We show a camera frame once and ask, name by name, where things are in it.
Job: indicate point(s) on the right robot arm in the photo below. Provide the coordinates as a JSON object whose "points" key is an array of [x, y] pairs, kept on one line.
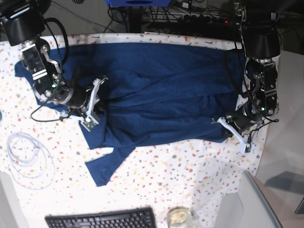
{"points": [[23, 24]]}

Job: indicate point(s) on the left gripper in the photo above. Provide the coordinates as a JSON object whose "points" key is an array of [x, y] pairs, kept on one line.
{"points": [[245, 140]]}

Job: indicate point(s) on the dark blue t-shirt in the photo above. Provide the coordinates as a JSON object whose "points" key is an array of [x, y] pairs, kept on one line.
{"points": [[155, 94]]}

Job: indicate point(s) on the terrazzo patterned tablecloth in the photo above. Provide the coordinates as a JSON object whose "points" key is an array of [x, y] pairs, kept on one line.
{"points": [[194, 173]]}

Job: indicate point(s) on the black keyboard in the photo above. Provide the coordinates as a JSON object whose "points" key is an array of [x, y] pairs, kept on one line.
{"points": [[131, 218]]}

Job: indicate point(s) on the blue box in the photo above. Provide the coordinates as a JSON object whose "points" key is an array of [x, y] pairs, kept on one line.
{"points": [[140, 3]]}

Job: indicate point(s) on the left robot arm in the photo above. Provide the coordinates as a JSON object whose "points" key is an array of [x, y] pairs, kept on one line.
{"points": [[257, 27]]}

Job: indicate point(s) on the black power strip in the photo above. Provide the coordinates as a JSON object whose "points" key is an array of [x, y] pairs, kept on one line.
{"points": [[174, 18]]}

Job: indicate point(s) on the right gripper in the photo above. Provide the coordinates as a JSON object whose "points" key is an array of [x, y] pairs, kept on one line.
{"points": [[81, 104]]}

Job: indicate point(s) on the glass jar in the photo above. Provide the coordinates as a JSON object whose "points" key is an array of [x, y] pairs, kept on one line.
{"points": [[179, 217]]}

